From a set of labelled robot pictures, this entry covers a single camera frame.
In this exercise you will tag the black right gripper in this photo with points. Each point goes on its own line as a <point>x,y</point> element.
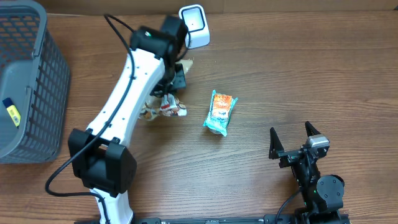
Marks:
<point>288,156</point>

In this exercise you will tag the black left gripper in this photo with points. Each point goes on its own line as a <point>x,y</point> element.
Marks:
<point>178,80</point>

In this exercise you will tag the red stick snack packet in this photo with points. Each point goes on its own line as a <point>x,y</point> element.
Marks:
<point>168,102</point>

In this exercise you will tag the beige brown snack pouch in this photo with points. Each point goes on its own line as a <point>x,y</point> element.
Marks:
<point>151,108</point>

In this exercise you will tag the teal orange snack pack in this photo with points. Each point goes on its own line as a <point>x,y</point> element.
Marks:
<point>219,115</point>

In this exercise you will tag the yellow highlighter pen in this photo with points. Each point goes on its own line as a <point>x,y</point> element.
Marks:
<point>12,111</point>

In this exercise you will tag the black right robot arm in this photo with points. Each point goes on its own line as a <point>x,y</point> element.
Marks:
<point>322,195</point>

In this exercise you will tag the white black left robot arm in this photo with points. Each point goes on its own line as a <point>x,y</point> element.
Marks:
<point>100,154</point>

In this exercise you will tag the white barcode scanner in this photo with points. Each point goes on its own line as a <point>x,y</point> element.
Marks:
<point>198,31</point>

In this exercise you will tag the grey plastic shopping basket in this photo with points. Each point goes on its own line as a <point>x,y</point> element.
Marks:
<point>36,77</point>

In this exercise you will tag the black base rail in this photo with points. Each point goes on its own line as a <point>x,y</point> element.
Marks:
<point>266,219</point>

